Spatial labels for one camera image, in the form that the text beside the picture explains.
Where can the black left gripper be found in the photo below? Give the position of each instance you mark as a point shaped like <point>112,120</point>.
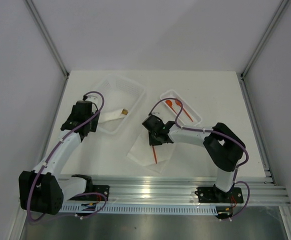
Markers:
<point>94,123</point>

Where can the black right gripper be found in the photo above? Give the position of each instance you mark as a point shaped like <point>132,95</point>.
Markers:
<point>153,142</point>

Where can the orange plastic knife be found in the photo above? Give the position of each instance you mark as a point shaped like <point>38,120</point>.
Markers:
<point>154,155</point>

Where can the white paper napkin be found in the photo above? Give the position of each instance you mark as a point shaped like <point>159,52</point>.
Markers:
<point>141,153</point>

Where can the orange plastic spoon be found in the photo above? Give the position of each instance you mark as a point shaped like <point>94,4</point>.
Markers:
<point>170,104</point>

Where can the orange plastic fork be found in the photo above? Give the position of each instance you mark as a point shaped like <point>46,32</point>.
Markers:
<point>179,103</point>

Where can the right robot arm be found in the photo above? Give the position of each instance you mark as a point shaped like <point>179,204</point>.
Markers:
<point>225,149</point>

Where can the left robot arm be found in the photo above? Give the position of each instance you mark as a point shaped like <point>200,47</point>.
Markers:
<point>39,189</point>

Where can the rolled napkin in basket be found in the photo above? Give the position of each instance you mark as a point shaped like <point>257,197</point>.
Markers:
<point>107,116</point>

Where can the small white cutlery tray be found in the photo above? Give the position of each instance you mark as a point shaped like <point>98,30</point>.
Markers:
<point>182,119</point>

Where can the large white plastic basket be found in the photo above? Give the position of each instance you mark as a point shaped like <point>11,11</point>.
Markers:
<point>119,92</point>

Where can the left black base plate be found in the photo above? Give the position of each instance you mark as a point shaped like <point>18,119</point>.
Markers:
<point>101,189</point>

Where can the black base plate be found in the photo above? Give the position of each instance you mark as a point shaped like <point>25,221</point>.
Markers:
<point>101,189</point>
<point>207,194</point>

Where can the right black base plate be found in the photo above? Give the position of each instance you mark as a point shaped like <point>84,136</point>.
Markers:
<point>207,194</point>

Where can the white slotted cable duct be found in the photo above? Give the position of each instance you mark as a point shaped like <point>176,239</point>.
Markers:
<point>141,209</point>

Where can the left aluminium frame post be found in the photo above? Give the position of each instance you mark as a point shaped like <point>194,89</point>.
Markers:
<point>44,32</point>

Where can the aluminium frame post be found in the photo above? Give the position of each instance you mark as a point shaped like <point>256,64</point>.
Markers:
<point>265,37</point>
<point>44,32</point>

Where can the aluminium mounting rail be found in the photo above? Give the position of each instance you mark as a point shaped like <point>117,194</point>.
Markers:
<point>146,190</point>

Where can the right aluminium frame post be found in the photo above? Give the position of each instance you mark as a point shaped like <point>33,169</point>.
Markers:
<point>265,37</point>

